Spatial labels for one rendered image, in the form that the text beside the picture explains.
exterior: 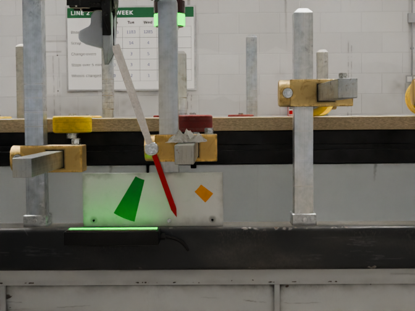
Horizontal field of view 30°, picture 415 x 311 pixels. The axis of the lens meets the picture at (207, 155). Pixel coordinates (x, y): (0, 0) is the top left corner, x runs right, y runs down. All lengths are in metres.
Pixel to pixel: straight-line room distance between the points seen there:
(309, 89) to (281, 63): 7.23
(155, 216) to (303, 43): 0.42
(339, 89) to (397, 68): 7.65
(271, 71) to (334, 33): 0.81
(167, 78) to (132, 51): 7.26
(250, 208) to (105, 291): 0.37
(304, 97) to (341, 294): 0.38
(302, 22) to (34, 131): 0.53
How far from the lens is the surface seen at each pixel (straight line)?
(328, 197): 1.68
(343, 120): 1.66
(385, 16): 8.87
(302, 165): 1.44
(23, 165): 1.22
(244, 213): 1.66
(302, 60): 1.44
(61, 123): 1.59
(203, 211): 1.44
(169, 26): 1.44
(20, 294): 1.55
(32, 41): 1.48
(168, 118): 1.44
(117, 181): 1.44
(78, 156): 1.45
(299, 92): 1.43
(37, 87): 1.47
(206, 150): 1.43
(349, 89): 1.20
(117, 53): 1.38
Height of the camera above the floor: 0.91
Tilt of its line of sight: 3 degrees down
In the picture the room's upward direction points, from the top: straight up
